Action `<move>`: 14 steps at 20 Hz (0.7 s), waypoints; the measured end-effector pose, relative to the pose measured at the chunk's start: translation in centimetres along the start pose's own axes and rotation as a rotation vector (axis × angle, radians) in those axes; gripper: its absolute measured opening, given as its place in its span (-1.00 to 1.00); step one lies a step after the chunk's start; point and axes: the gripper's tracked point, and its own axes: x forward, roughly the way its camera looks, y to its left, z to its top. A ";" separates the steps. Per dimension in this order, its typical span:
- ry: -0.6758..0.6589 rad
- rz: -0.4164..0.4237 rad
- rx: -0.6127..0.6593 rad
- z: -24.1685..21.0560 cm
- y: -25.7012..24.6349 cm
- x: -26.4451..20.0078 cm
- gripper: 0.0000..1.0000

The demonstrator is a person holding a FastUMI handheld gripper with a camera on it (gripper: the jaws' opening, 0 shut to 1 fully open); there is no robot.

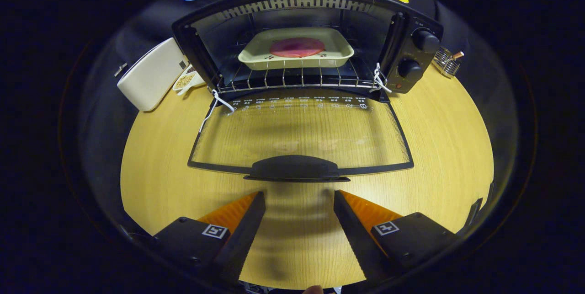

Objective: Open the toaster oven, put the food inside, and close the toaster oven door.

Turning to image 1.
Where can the pink round food slice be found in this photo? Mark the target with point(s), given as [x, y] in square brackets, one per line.
[297, 47]

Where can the white dish of beans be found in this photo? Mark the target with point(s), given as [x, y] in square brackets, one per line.
[186, 80]

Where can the cream square tray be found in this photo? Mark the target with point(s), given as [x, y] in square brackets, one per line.
[338, 51]

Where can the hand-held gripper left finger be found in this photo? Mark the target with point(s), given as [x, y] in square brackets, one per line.
[249, 234]

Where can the black toaster oven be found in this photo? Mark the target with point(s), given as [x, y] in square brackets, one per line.
[411, 51]

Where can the black backdrop cloth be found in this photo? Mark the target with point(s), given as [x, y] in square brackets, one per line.
[151, 15]

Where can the cream pop-up toaster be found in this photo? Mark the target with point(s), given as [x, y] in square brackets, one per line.
[151, 77]

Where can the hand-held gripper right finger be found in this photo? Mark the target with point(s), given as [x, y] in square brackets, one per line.
[352, 234]

